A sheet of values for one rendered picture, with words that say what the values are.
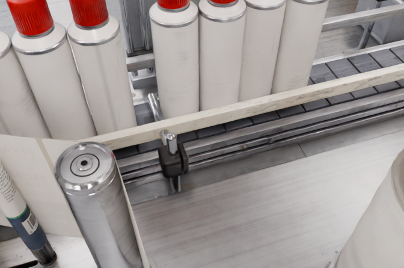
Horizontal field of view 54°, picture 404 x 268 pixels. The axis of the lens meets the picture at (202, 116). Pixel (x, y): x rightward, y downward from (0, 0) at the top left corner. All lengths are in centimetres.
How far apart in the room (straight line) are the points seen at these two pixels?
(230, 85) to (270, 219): 16
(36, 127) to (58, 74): 8
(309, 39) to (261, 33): 6
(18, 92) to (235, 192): 25
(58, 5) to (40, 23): 50
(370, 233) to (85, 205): 19
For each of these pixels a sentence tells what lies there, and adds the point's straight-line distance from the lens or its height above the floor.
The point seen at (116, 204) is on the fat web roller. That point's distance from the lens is 28.
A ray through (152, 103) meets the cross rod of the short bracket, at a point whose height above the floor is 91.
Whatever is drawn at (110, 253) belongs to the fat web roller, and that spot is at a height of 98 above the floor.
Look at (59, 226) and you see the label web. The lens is 40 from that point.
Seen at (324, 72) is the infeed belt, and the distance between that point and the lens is 63.
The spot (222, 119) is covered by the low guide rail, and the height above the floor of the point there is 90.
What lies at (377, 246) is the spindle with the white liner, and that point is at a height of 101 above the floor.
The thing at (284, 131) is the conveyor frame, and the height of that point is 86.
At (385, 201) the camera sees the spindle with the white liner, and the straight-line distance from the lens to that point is 29.
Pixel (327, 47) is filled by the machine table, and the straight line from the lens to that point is 76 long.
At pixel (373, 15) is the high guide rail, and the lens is 62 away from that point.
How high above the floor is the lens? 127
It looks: 47 degrees down
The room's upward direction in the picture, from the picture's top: straight up
